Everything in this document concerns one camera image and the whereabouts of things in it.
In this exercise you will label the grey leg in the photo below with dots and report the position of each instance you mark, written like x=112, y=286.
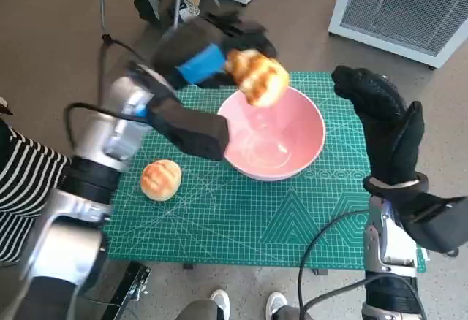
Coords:
x=290, y=314
x=197, y=311

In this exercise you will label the white shoe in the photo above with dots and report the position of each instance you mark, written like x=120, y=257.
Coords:
x=220, y=303
x=276, y=303

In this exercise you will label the long braided bread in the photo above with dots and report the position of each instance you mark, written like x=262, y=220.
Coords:
x=259, y=77

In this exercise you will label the pink bowl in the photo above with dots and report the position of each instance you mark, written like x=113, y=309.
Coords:
x=278, y=141

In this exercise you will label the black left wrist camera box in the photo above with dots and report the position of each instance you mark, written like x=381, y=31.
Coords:
x=190, y=130

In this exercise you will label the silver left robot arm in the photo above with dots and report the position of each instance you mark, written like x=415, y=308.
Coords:
x=73, y=232

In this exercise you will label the large white mesh cabinet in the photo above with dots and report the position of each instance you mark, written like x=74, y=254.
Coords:
x=398, y=6

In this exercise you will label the green cutting mat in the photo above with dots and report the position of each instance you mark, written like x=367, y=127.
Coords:
x=237, y=217

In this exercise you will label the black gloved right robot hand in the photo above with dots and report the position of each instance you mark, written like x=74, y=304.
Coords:
x=391, y=133

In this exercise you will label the round bread bun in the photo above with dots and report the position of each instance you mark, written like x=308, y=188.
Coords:
x=161, y=179

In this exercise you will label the black metal stand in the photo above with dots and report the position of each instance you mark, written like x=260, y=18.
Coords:
x=129, y=290

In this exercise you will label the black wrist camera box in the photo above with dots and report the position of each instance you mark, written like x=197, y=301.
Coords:
x=190, y=130
x=438, y=225

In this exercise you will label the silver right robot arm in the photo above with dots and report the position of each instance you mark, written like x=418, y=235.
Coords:
x=384, y=239

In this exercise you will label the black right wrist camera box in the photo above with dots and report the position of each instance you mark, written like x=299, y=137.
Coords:
x=438, y=225

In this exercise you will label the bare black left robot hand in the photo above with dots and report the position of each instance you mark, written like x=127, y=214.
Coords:
x=197, y=53

